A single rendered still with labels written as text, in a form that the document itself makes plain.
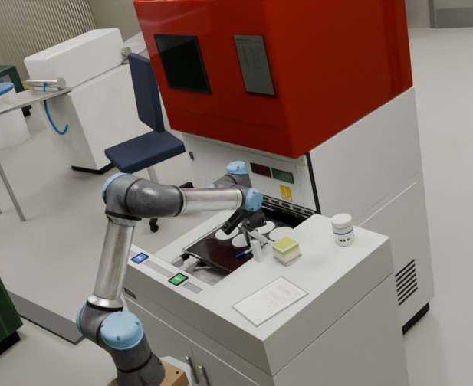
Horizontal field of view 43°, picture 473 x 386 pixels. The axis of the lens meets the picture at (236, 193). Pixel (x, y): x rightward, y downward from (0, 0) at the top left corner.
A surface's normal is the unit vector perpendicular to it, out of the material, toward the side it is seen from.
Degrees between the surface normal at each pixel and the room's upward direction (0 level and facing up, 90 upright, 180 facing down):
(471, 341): 0
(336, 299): 90
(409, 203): 90
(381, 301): 90
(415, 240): 90
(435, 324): 0
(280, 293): 0
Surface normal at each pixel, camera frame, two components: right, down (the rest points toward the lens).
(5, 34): 0.75, 0.14
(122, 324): -0.13, -0.82
